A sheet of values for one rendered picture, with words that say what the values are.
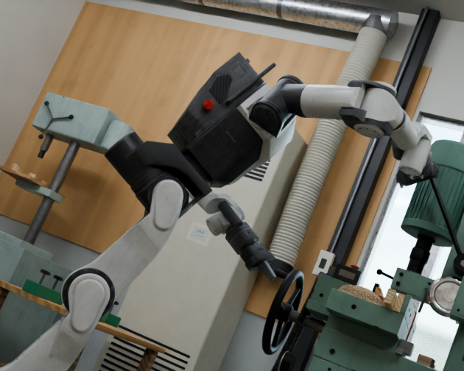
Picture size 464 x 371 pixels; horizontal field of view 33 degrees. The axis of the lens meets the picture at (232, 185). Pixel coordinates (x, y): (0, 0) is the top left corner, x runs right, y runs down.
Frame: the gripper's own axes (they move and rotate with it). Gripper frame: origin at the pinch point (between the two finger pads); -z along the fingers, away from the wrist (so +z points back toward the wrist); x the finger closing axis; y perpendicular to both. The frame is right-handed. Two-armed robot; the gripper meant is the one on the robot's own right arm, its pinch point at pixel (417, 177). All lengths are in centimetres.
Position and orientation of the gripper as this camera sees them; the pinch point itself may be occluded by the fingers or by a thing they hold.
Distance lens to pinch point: 244.8
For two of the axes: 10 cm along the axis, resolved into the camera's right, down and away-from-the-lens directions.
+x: -9.4, 3.0, 1.5
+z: -2.4, -3.1, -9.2
